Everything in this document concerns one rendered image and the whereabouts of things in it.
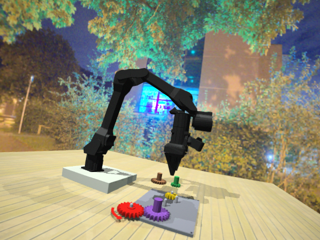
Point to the purple gear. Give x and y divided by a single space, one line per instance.
156 212

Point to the brown gear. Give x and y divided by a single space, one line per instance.
158 179

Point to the red gear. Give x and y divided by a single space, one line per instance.
135 211

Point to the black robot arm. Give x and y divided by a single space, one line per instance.
123 81

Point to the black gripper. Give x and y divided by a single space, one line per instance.
175 150

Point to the green gear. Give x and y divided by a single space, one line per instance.
176 182

